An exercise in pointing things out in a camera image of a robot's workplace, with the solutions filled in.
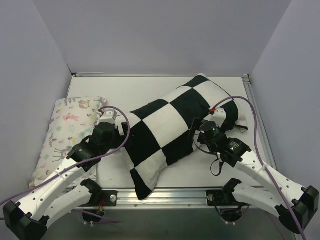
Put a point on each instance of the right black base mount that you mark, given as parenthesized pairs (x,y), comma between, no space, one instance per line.
(216,197)

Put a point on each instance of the black white checkered pillowcase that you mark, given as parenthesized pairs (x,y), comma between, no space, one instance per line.
(160,129)

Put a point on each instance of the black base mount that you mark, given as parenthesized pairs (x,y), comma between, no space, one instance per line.
(216,197)
(106,198)

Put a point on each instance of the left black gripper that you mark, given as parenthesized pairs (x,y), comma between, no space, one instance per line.
(124,130)

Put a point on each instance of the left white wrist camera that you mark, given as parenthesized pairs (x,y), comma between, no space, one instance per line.
(108,116)

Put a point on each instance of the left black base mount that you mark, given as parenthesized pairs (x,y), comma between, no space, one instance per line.
(106,198)

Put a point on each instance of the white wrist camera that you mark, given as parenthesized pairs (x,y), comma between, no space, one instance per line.
(219,116)
(108,116)

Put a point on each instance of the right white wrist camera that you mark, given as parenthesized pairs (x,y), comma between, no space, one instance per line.
(219,116)

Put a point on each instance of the aluminium rail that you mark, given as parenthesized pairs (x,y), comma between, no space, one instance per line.
(262,139)
(162,198)

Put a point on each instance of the aluminium front rail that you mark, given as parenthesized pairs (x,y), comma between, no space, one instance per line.
(162,198)

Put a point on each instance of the floral animal print pillow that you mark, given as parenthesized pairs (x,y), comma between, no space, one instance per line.
(72,120)

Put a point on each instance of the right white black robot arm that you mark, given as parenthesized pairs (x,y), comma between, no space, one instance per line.
(293,204)

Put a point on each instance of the aluminium right side rail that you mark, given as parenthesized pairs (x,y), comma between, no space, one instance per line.
(262,139)

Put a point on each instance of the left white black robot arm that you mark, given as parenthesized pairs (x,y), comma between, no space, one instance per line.
(31,216)

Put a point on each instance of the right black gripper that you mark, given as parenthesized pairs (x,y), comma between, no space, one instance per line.
(196,127)

